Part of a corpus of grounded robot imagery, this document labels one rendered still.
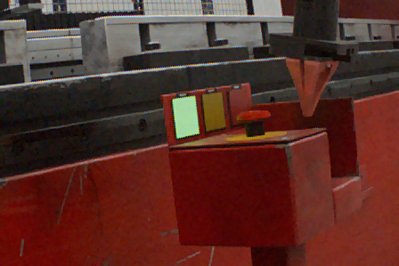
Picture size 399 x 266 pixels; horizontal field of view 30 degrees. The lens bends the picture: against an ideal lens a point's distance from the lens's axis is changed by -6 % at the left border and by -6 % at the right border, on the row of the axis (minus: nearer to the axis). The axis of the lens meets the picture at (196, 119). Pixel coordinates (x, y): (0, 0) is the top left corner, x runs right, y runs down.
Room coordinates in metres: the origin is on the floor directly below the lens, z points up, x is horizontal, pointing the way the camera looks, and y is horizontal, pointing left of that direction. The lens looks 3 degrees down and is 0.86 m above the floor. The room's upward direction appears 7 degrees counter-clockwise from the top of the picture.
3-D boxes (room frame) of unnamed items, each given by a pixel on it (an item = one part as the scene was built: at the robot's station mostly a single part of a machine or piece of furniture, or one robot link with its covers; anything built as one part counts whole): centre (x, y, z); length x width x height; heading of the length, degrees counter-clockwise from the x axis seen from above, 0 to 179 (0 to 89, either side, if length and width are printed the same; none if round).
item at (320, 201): (0.94, -0.08, 0.75); 0.20 x 0.16 x 0.18; 146
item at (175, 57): (1.36, 0.00, 0.89); 0.30 x 0.05 x 0.03; 144
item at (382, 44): (2.01, -0.47, 0.89); 0.30 x 0.05 x 0.03; 144
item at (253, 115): (0.90, -0.06, 0.79); 0.04 x 0.04 x 0.04
